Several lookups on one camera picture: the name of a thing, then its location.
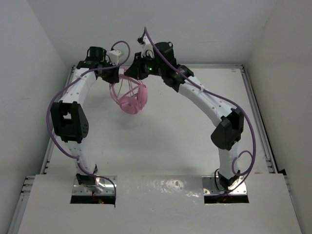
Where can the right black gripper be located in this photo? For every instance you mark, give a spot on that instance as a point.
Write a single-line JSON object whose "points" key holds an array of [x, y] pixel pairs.
{"points": [[135, 69]]}

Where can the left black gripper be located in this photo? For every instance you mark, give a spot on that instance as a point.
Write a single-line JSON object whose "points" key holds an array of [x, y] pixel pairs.
{"points": [[114, 78]]}

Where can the pink headphones with cable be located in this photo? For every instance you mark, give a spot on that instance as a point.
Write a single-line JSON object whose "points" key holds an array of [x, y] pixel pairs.
{"points": [[133, 100]]}

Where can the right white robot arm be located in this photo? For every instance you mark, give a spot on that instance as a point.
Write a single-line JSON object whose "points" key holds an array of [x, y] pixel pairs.
{"points": [[228, 121]]}

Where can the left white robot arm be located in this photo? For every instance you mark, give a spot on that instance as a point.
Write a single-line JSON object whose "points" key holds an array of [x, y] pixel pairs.
{"points": [[69, 120]]}

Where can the white front cover board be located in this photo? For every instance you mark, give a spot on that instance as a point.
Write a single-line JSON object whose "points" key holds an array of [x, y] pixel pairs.
{"points": [[159, 205]]}

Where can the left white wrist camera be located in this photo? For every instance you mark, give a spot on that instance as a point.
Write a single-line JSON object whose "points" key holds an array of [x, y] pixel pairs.
{"points": [[115, 56]]}

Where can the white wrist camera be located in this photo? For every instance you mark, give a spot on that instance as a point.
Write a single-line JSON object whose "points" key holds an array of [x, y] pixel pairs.
{"points": [[147, 48], [115, 56]]}

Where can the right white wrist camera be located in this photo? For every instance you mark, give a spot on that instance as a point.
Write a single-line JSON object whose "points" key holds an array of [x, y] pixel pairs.
{"points": [[147, 48]]}

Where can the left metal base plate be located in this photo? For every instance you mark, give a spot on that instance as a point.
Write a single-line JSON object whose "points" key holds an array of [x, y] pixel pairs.
{"points": [[102, 187]]}

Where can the metal base plate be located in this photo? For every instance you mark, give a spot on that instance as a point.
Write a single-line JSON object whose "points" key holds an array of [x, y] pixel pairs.
{"points": [[102, 187], [212, 186]]}

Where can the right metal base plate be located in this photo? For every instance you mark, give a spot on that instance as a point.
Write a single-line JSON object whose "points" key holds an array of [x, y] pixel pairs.
{"points": [[212, 186]]}

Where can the aluminium table frame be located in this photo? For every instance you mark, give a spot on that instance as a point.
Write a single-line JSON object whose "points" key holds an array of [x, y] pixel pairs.
{"points": [[170, 137]]}

